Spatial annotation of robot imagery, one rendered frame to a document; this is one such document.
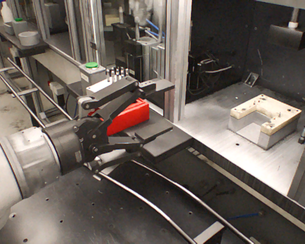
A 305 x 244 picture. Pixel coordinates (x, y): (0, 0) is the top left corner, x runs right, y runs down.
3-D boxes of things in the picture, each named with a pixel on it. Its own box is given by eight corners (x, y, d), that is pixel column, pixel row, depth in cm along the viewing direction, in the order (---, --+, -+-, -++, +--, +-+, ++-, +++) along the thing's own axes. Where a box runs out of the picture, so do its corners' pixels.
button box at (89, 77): (82, 96, 102) (77, 64, 96) (102, 90, 106) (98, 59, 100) (93, 105, 97) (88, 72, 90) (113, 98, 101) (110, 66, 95)
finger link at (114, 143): (94, 144, 45) (91, 153, 45) (147, 144, 52) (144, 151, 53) (82, 133, 47) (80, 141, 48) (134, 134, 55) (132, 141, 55)
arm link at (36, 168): (10, 161, 34) (58, 142, 37) (-9, 127, 40) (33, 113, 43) (29, 212, 39) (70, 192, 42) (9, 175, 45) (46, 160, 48)
